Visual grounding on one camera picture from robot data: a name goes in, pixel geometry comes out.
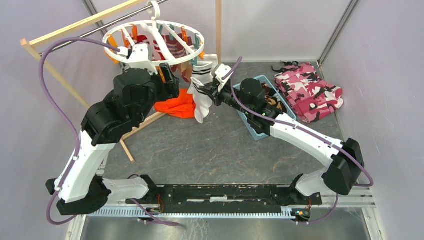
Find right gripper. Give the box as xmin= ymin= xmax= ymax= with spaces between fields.
xmin=200 ymin=79 xmax=253 ymax=116

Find white sock with black stripes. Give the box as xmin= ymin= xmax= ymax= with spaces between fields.
xmin=192 ymin=54 xmax=219 ymax=83

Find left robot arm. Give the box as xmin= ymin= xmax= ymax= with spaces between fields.
xmin=46 ymin=63 xmax=180 ymax=216

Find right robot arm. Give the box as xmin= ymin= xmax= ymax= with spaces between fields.
xmin=193 ymin=78 xmax=365 ymax=204

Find white round clip hanger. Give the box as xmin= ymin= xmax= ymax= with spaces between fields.
xmin=102 ymin=0 xmax=205 ymax=70

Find tan sock maroon toe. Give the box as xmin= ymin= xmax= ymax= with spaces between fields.
xmin=177 ymin=62 xmax=193 ymax=83

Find orange cloth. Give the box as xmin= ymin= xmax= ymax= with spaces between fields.
xmin=154 ymin=88 xmax=196 ymax=119

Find red white striped sock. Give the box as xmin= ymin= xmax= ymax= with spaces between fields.
xmin=135 ymin=34 xmax=179 ymax=65

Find pink camouflage trousers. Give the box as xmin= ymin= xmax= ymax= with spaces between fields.
xmin=271 ymin=61 xmax=344 ymax=124

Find metal hanging rod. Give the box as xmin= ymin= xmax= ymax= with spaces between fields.
xmin=51 ymin=0 xmax=169 ymax=52

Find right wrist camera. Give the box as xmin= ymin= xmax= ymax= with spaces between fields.
xmin=212 ymin=64 xmax=232 ymax=84

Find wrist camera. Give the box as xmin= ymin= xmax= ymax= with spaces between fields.
xmin=117 ymin=43 xmax=158 ymax=75
xmin=212 ymin=64 xmax=232 ymax=84

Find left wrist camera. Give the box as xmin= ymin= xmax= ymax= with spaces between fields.
xmin=117 ymin=43 xmax=158 ymax=75

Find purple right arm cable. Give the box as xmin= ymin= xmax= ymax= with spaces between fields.
xmin=222 ymin=56 xmax=375 ymax=225

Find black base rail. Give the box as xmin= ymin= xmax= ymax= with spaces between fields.
xmin=136 ymin=184 xmax=323 ymax=219

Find wooden drying rack frame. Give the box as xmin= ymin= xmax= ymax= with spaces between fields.
xmin=2 ymin=0 xmax=210 ymax=166

